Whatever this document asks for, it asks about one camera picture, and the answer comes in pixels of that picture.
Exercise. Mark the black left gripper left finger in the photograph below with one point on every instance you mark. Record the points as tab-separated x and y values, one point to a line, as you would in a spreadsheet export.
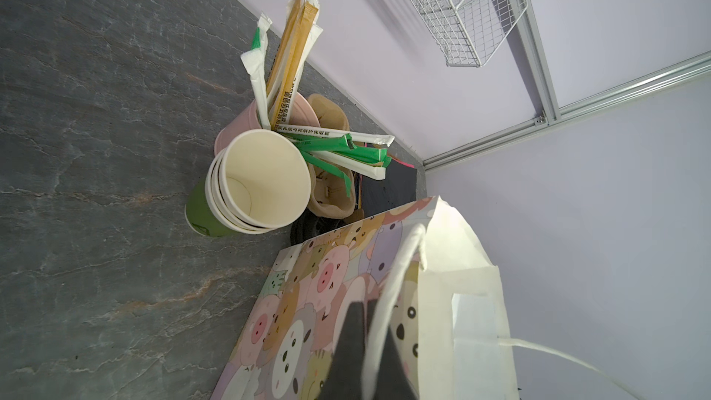
343	381

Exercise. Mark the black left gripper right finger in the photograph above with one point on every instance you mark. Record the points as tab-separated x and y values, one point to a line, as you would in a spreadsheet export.
391	381

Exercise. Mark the cartoon animal paper bag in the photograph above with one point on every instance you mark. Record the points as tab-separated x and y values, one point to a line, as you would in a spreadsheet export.
420	271

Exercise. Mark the black cup lid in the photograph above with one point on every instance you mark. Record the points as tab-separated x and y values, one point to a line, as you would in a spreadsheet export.
309	225

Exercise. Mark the brown pulp cup carrier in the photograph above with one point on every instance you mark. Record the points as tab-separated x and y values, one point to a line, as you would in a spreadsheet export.
329	198

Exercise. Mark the green paper cup stack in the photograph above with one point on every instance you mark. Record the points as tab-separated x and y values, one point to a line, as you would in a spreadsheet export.
259	183

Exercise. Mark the green wrapped straw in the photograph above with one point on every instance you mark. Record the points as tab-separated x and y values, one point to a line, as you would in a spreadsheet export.
338	155

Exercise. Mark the white wrapped straw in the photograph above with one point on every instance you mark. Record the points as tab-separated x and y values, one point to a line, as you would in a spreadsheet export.
381	139

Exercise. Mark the pink metal bucket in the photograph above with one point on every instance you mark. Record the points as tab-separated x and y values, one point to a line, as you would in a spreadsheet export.
302	114

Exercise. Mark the brown wrapped straw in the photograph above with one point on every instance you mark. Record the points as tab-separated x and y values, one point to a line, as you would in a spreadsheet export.
299	37

